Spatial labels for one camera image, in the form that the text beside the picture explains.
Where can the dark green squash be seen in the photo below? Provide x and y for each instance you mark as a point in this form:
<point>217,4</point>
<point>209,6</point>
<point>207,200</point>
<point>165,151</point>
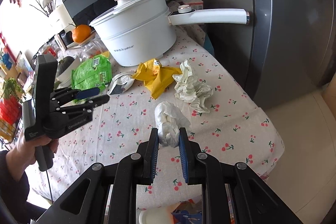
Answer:
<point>64,64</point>

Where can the orange tangerine on jar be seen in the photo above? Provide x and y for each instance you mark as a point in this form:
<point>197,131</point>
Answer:
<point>81,33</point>

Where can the white tissue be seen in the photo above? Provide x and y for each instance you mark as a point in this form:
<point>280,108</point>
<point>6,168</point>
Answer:
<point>168,120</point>

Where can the green snack bag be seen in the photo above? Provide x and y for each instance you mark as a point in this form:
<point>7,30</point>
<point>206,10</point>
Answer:
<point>92,73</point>

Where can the person's left hand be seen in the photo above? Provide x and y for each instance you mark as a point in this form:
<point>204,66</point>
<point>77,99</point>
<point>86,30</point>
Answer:
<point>23,154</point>

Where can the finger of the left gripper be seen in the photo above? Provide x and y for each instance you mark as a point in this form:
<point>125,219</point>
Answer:
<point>78,110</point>
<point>80,95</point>

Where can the cream bowl with handle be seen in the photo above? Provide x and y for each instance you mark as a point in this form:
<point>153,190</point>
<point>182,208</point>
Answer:
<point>65,77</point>

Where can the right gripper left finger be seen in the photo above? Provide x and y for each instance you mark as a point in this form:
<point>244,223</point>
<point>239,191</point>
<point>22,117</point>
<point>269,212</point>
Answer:
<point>107,194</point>

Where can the cherry print tablecloth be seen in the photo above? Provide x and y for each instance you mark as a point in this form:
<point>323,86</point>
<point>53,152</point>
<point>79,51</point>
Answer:
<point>232,128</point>

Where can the glass jar with tangerines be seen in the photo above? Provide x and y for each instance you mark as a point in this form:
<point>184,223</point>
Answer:
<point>92,46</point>

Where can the printed paper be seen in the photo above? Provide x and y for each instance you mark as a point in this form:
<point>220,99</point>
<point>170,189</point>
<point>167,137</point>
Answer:
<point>189,89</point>

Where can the dried branches in vase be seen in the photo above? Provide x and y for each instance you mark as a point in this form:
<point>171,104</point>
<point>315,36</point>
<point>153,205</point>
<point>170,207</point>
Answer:
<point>47,10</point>

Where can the white electric cooking pot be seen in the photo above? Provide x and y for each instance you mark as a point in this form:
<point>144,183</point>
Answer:
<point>135,31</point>

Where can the grey refrigerator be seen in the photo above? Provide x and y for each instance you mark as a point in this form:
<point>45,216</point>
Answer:
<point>286,51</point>

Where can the cream air fryer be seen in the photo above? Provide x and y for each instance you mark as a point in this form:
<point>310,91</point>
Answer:
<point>63,26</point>

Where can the silver torn wrapper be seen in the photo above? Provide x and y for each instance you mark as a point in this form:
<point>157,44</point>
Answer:
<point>120,83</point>

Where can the yellow snack wrapper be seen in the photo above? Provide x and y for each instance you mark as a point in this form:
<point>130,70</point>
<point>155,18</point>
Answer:
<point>155,77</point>

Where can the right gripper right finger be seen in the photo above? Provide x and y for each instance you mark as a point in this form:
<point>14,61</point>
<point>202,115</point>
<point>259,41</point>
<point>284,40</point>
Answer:
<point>230,193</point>

